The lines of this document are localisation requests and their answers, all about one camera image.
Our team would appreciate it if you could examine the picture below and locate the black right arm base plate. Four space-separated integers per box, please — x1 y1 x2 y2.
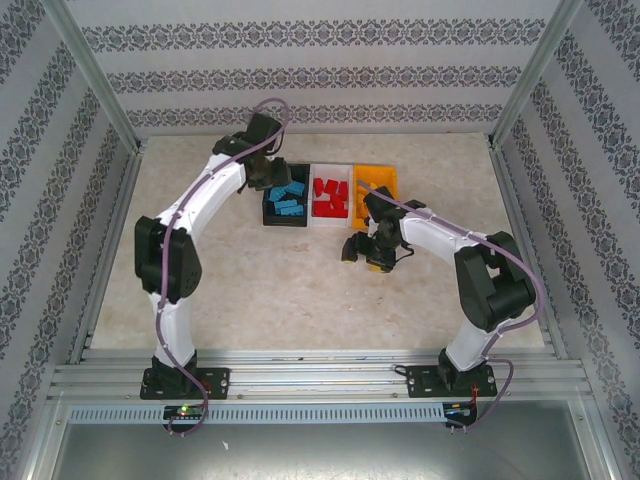
405 364 496 400

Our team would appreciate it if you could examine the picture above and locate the black plastic bin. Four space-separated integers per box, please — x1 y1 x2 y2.
261 163 312 229

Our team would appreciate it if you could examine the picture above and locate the grey metal sheet panel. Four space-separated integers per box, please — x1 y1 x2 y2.
49 423 614 480

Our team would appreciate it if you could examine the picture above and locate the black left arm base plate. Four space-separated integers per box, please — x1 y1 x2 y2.
141 367 231 401

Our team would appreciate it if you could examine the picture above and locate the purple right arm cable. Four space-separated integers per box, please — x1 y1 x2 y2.
355 180 546 436

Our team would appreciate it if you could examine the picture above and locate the aluminium side rail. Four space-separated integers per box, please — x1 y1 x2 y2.
69 142 146 366
489 139 569 359

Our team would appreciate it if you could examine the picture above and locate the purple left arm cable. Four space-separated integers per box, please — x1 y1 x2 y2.
155 97 294 437

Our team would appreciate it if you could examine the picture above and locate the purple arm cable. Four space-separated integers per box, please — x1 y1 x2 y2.
155 97 294 437
355 180 546 436

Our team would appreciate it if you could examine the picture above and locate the aluminium mounting rail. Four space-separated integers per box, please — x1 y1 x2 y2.
49 349 589 401

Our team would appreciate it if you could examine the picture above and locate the white plastic bin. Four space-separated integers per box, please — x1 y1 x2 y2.
308 163 355 229

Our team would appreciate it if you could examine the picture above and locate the grey slotted cable duct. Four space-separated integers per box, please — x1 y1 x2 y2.
67 403 449 426

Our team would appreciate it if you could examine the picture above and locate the yellow plastic bin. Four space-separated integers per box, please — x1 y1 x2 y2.
349 164 400 230

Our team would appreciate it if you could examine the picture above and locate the aluminium frame post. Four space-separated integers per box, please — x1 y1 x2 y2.
42 0 147 151
487 0 585 149

